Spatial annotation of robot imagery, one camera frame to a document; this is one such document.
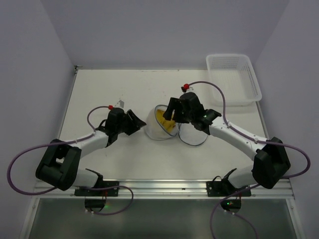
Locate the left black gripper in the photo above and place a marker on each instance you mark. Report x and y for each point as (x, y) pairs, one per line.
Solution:
(128, 122)

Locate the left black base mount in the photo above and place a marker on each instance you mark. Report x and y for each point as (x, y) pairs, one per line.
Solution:
(99, 189)

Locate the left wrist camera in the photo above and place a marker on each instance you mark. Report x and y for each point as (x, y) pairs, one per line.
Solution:
(120, 104)

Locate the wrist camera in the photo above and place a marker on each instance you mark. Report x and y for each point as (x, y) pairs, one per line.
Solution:
(186, 88)
(120, 104)

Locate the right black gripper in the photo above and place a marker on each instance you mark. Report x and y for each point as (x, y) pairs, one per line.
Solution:
(177, 109)

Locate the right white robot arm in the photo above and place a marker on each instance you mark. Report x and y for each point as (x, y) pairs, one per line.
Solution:
(270, 160)

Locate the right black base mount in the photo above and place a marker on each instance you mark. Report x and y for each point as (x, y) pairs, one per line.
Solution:
(220, 187)

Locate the white mesh laundry bag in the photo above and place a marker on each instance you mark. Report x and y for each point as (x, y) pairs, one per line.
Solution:
(185, 132)

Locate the white plastic basket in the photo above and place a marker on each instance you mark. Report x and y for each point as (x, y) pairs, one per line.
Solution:
(236, 78)

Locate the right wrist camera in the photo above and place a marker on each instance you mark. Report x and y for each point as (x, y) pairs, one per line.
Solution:
(186, 88)

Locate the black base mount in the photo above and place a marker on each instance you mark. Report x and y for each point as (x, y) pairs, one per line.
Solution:
(99, 189)
(220, 187)

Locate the aluminium mounting rail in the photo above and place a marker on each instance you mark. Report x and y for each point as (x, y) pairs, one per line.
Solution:
(197, 189)

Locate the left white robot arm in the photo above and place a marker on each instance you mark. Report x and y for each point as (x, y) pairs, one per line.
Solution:
(59, 165)

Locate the yellow bra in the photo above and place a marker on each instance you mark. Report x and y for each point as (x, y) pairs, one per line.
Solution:
(168, 125)

